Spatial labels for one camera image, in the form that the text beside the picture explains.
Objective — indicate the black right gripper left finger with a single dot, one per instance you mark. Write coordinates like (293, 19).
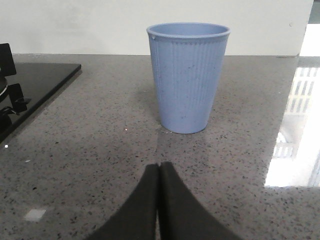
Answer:
(136, 218)

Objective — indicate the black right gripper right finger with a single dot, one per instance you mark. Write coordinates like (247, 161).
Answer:
(181, 216)

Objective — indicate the light blue ribbed plastic cup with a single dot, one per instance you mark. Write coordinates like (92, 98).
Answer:
(186, 60)

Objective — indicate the black glass gas stove top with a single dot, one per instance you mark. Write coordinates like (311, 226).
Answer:
(27, 90)

